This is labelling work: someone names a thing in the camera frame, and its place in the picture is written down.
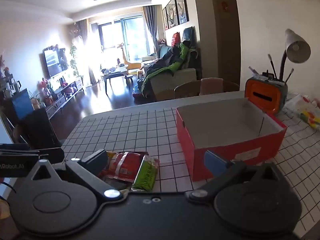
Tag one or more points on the wooden tv cabinet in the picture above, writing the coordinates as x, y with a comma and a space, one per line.
62, 97

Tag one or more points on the paint brush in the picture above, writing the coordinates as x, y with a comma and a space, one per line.
272, 65
289, 75

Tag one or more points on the colourful plastic bag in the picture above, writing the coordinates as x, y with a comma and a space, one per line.
307, 112

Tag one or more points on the red cushion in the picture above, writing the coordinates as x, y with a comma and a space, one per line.
176, 39

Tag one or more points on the television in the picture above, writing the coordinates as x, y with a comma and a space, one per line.
52, 62

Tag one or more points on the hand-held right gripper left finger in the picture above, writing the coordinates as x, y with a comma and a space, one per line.
98, 158

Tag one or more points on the black framed wall picture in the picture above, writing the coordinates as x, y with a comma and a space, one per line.
181, 6
172, 13
164, 18

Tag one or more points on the white stool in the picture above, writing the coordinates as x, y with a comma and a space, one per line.
130, 78

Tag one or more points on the red snack packet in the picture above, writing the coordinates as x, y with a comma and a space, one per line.
125, 165

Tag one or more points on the red cardboard box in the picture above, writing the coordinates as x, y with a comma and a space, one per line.
190, 135

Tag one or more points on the green houseplant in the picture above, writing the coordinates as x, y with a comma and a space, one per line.
74, 55

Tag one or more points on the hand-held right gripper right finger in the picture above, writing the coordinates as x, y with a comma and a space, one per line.
213, 160

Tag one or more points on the grey curtain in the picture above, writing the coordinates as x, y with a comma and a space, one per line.
151, 27

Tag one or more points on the dark coffee table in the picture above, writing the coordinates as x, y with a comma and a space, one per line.
115, 76

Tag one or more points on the blue box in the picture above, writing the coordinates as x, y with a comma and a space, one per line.
22, 102

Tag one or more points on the red flower bouquet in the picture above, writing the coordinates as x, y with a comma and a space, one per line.
45, 87

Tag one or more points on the yellow giraffe toy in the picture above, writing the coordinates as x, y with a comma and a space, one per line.
132, 66

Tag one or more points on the green snack packet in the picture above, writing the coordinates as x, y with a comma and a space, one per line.
146, 175

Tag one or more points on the grey desk lamp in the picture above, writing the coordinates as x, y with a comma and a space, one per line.
297, 47

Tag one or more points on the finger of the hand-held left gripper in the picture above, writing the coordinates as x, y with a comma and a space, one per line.
53, 155

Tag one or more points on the beige sofa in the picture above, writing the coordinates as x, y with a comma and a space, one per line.
175, 80

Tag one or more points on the wooden chair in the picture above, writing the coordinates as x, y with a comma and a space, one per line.
231, 86
187, 90

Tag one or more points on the white pen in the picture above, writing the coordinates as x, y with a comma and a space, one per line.
253, 70

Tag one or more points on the green black jacket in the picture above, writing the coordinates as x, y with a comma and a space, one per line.
175, 62

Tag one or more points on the orange tissue box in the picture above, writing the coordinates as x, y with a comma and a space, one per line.
262, 97

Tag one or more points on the brown wooden door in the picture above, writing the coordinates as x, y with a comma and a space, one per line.
225, 42

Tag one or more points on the black chair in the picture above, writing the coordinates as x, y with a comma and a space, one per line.
40, 130

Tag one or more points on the white checkered tablecloth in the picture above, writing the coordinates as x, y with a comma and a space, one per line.
125, 130

